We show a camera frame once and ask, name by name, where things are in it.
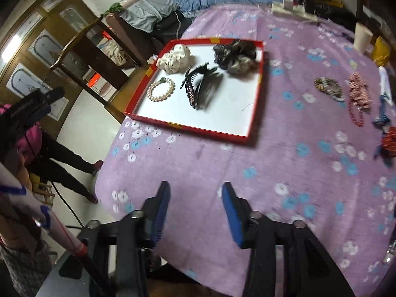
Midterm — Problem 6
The red shallow box tray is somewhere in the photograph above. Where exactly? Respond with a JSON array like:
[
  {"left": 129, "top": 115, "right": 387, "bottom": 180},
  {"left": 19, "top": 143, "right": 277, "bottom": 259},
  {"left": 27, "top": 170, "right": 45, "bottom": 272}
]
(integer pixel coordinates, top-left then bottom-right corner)
[{"left": 124, "top": 38, "right": 267, "bottom": 144}]

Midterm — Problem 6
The beige paper cup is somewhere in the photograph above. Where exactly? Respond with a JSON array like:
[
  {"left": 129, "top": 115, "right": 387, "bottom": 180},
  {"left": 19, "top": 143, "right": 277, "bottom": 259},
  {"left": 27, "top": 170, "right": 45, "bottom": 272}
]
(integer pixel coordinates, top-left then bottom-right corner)
[{"left": 353, "top": 23, "right": 372, "bottom": 53}]

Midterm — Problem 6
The red bead bracelet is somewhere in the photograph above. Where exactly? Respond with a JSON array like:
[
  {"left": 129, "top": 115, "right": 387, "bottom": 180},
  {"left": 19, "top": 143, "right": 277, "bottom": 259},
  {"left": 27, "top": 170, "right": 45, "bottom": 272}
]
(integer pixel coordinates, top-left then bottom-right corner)
[{"left": 348, "top": 97, "right": 365, "bottom": 127}]

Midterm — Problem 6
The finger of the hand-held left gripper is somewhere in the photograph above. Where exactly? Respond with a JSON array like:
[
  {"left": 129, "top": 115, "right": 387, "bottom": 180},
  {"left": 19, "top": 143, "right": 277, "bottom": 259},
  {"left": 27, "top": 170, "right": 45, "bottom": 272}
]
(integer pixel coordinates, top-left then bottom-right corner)
[{"left": 9, "top": 87, "right": 65, "bottom": 121}]

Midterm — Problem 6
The yellow plastic bag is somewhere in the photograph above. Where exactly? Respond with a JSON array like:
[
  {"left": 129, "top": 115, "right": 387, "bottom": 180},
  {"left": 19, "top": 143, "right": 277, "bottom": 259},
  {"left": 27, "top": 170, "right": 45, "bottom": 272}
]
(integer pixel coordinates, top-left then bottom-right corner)
[{"left": 371, "top": 36, "right": 391, "bottom": 66}]

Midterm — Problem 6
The black jacket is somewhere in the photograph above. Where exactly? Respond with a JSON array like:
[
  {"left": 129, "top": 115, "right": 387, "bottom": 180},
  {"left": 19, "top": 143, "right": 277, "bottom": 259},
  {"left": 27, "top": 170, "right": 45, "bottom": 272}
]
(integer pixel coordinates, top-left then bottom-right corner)
[{"left": 151, "top": 11, "right": 195, "bottom": 47}]

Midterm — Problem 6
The wooden chair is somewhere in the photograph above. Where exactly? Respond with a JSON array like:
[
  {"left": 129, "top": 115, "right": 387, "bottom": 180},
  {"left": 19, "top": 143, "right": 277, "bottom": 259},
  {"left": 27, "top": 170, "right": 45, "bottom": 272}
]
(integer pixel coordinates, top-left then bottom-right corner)
[{"left": 49, "top": 14, "right": 146, "bottom": 124}]

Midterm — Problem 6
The pearl bracelet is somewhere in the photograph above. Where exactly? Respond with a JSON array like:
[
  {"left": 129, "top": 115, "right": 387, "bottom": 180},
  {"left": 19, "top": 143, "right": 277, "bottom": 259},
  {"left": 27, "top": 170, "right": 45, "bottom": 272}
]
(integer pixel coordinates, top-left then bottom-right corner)
[{"left": 147, "top": 77, "right": 175, "bottom": 102}]

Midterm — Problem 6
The red dotted scrunchie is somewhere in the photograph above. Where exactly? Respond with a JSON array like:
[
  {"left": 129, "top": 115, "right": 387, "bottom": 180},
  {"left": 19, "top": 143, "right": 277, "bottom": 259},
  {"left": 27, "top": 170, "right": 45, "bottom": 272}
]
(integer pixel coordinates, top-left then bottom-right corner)
[{"left": 381, "top": 126, "right": 396, "bottom": 158}]

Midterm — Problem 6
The black rhinestone hair claw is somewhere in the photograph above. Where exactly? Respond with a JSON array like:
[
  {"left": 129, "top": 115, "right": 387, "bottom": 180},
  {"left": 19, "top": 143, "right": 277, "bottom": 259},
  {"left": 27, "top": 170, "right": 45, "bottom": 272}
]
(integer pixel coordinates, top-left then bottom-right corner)
[{"left": 179, "top": 63, "right": 224, "bottom": 110}]

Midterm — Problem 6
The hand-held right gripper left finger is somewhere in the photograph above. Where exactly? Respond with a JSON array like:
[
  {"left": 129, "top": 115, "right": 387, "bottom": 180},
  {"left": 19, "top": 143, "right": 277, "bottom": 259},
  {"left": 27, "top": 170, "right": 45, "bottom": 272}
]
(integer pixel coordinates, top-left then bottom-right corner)
[{"left": 59, "top": 181, "right": 171, "bottom": 297}]

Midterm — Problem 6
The blue striped strap watch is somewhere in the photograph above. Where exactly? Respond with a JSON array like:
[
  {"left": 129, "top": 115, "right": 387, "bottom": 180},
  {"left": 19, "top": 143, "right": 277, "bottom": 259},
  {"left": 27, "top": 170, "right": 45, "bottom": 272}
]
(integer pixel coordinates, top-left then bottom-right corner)
[{"left": 371, "top": 94, "right": 395, "bottom": 168}]

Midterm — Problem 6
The leopard print scrunchie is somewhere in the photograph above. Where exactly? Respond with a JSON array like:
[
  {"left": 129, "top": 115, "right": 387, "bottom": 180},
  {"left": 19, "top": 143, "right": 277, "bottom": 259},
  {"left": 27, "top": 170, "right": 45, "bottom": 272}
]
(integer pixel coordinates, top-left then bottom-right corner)
[{"left": 314, "top": 77, "right": 345, "bottom": 102}]

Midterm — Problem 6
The red plaid scrunchie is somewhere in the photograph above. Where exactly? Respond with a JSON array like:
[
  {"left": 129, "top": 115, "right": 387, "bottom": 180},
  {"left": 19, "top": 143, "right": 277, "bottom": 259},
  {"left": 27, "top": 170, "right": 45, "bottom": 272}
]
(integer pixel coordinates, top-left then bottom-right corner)
[{"left": 348, "top": 71, "right": 372, "bottom": 110}]

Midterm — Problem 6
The purple floral tablecloth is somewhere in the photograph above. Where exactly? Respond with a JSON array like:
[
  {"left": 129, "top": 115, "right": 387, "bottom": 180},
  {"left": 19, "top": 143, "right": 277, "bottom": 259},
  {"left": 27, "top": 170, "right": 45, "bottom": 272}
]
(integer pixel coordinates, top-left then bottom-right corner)
[{"left": 94, "top": 3, "right": 396, "bottom": 294}]

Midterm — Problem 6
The wooden glass door cabinet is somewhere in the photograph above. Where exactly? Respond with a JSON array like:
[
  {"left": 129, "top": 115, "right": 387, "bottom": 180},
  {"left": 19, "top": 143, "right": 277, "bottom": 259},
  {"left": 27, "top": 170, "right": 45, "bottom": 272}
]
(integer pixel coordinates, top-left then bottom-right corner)
[{"left": 0, "top": 0, "right": 102, "bottom": 121}]

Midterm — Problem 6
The black bag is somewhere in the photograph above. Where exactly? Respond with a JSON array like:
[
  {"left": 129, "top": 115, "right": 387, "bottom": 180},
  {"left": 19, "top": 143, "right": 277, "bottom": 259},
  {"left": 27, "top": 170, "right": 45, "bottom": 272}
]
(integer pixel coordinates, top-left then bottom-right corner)
[{"left": 301, "top": 0, "right": 356, "bottom": 19}]

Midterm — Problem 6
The printed cloth bundle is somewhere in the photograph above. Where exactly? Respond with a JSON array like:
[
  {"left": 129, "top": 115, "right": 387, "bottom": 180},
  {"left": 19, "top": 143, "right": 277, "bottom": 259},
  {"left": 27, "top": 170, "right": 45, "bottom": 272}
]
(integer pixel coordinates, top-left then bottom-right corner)
[{"left": 99, "top": 40, "right": 127, "bottom": 67}]

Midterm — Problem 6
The white lotion tube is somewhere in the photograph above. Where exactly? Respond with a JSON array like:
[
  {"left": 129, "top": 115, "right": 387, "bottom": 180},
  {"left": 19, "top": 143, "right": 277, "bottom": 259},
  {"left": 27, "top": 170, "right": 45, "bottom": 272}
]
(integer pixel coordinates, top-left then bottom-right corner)
[{"left": 378, "top": 66, "right": 393, "bottom": 98}]

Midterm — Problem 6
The white dotted scrunchie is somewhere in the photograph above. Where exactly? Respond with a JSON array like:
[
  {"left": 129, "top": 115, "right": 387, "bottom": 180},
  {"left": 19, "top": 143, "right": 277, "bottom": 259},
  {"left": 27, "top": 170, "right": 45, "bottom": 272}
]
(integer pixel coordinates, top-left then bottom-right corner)
[{"left": 156, "top": 44, "right": 193, "bottom": 74}]

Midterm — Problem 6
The white power strip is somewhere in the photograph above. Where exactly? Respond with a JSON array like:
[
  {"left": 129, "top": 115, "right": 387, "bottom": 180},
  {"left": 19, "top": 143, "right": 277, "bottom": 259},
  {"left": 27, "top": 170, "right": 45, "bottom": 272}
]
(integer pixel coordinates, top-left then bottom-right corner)
[{"left": 272, "top": 1, "right": 313, "bottom": 17}]

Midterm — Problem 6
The dark lace scrunchie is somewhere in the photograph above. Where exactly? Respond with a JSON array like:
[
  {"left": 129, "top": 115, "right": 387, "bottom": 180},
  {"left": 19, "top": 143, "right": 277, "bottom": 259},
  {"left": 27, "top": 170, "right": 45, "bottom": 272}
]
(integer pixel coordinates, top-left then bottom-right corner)
[{"left": 213, "top": 39, "right": 260, "bottom": 75}]

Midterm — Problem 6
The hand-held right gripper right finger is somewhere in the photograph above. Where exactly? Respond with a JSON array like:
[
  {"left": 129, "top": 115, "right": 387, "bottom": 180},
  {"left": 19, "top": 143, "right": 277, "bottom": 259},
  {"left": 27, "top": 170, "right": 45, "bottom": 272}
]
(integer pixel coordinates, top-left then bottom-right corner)
[{"left": 222, "top": 181, "right": 356, "bottom": 297}]

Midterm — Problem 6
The grey folded cloth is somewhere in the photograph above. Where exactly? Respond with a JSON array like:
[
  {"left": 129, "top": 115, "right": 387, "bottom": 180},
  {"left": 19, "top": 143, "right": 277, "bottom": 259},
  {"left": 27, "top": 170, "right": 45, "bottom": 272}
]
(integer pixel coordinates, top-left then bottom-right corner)
[{"left": 120, "top": 0, "right": 180, "bottom": 33}]

